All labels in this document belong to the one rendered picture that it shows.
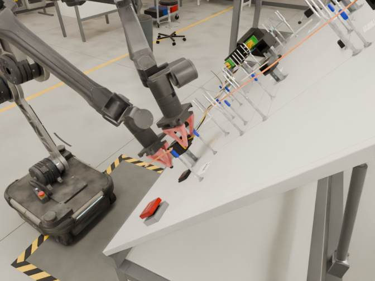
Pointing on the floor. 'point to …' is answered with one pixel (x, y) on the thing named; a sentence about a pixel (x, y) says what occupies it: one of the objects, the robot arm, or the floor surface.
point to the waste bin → (145, 20)
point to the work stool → (169, 20)
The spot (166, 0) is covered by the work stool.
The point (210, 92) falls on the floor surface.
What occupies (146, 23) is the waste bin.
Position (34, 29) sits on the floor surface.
